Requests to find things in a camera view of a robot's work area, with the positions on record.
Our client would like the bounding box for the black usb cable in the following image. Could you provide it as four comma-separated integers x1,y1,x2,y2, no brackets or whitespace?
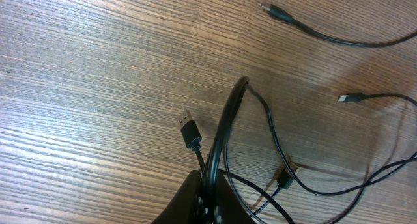
177,3,417,224
246,83,417,197

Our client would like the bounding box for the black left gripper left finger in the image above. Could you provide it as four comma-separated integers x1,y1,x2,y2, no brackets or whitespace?
152,170,201,224

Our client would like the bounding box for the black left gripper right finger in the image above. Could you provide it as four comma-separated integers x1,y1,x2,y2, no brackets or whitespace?
214,172,255,224

